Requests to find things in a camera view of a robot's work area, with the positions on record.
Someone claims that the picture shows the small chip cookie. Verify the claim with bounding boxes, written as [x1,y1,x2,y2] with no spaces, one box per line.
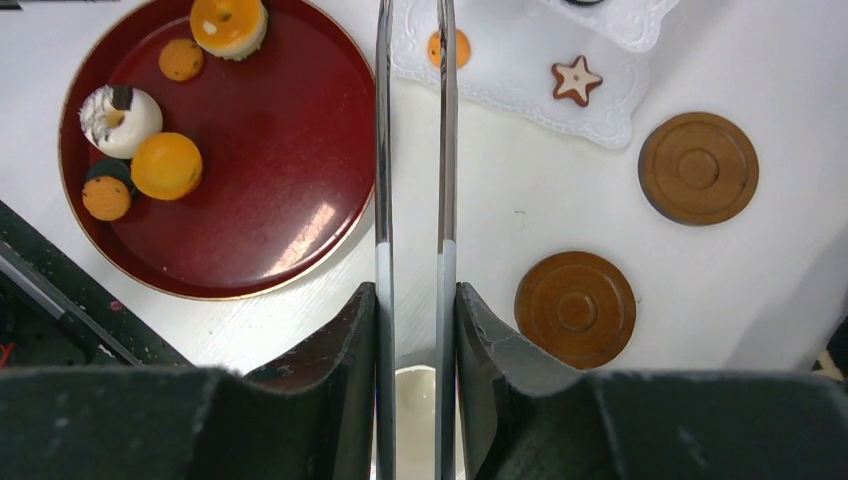
[427,30,472,69]

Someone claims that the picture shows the chocolate chip cookie lower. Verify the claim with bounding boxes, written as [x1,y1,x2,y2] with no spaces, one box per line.
[82,175,132,222]

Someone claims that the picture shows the white chocolate-drizzled donut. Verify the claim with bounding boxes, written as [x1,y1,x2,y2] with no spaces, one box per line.
[78,85,163,160]

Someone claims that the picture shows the white three-tier dessert stand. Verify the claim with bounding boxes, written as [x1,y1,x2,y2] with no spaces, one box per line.
[390,0,682,150]

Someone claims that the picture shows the dark red round tray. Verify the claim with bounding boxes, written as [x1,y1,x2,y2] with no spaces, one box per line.
[58,1,375,299]

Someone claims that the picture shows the brown wooden coaster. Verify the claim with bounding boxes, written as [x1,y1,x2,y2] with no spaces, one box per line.
[638,111,759,226]
[514,251,637,370]

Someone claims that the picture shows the black white-lined mug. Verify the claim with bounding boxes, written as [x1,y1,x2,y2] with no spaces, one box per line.
[395,349,436,480]

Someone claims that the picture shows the white star cookie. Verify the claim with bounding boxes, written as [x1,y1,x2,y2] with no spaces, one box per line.
[550,55,603,108]

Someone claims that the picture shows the metal serving tongs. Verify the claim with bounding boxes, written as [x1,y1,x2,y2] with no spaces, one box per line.
[375,0,459,479]

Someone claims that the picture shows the chocolate chip cookie upper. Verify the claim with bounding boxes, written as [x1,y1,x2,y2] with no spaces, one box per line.
[158,38,205,82]

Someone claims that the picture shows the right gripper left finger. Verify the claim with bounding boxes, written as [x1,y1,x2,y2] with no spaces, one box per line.
[1,282,377,479]

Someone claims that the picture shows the chocolate chip cookie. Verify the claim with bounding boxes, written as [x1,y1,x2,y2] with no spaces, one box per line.
[82,175,132,222]
[158,38,205,82]

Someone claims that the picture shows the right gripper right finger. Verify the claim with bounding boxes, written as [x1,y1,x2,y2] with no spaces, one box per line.
[455,283,847,479]

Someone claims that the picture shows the large orange egg tart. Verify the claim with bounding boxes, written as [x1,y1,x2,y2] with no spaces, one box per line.
[130,132,203,201]

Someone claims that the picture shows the orange glazed donut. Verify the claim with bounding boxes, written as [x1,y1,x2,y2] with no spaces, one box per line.
[189,0,269,61]

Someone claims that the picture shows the near brown wooden coaster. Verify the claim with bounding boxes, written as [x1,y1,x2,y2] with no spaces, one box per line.
[514,251,637,370]

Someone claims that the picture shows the far brown wooden coaster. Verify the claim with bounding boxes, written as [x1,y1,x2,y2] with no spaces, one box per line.
[638,111,759,226]

